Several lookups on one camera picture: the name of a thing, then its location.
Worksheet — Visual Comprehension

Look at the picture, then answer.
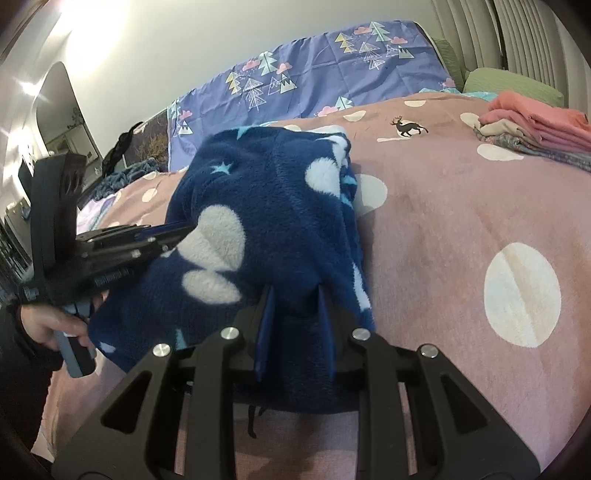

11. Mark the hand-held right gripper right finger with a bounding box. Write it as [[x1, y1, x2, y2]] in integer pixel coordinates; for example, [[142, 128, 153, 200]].
[[316, 284, 541, 480]]

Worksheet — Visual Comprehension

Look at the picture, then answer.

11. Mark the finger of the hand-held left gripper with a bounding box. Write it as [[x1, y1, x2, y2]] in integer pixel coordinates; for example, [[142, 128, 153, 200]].
[[75, 222, 197, 246], [78, 232, 191, 274]]

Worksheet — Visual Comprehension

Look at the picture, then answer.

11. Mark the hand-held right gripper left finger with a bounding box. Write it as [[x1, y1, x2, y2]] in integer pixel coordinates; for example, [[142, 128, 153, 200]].
[[51, 285, 278, 480]]

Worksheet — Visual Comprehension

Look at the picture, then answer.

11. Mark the navy star-print fleece garment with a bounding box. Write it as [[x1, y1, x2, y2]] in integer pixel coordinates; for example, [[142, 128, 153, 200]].
[[88, 126, 377, 415]]

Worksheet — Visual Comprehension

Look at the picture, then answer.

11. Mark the person's left forearm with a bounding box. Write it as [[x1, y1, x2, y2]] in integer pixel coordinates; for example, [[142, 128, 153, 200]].
[[0, 302, 64, 455]]

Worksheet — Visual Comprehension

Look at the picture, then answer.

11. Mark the person's left hand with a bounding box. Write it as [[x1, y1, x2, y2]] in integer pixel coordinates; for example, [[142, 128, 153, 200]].
[[21, 291, 110, 354]]

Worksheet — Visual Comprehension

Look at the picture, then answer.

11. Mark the lilac cloth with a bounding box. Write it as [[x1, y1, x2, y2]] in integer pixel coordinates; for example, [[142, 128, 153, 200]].
[[75, 198, 117, 232]]

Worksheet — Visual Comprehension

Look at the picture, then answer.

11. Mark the teal knit blanket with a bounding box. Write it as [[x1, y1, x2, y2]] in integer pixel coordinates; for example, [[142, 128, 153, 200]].
[[95, 158, 160, 203]]

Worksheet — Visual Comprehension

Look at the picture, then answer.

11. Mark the black cloth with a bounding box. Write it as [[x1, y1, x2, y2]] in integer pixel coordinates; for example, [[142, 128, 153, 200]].
[[102, 121, 145, 177]]

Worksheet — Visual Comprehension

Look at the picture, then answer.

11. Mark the dark tree-print cloth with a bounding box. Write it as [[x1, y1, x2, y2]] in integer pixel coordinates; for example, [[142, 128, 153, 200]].
[[137, 110, 170, 163]]

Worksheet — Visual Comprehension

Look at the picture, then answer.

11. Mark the pink polka-dot blanket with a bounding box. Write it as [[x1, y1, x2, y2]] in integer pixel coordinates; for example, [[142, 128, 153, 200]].
[[32, 91, 591, 480]]

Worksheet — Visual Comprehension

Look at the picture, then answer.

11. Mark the purple tree-print sheet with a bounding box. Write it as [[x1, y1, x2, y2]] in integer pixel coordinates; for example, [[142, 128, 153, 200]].
[[167, 19, 459, 175]]

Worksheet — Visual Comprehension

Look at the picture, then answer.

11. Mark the beige folded garment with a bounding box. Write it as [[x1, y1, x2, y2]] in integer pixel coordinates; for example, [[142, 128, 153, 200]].
[[473, 119, 533, 140]]

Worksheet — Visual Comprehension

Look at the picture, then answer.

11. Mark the light teal sheet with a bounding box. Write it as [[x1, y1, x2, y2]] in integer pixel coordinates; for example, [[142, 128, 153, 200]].
[[441, 87, 502, 99]]

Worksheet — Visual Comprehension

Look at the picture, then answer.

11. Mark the grey patterned folded garment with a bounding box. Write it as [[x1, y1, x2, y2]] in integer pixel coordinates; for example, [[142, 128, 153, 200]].
[[475, 131, 591, 175]]

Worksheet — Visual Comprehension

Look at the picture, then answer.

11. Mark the small green pillow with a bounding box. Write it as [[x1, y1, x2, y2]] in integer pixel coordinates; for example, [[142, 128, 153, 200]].
[[433, 38, 466, 91]]

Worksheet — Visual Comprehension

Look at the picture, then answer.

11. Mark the coral folded garment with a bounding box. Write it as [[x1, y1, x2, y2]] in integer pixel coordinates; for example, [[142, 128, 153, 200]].
[[480, 90, 591, 154]]

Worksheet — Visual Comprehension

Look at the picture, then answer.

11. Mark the large green pillow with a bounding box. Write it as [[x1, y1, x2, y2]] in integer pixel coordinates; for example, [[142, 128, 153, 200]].
[[463, 67, 565, 108]]

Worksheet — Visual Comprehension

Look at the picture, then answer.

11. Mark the beige curtain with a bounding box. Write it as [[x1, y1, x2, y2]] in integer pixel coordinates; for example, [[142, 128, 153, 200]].
[[431, 0, 591, 100]]

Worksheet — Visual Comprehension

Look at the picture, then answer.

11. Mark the arched wall mirror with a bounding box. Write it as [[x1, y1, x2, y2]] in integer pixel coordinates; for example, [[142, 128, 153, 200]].
[[34, 61, 105, 162]]

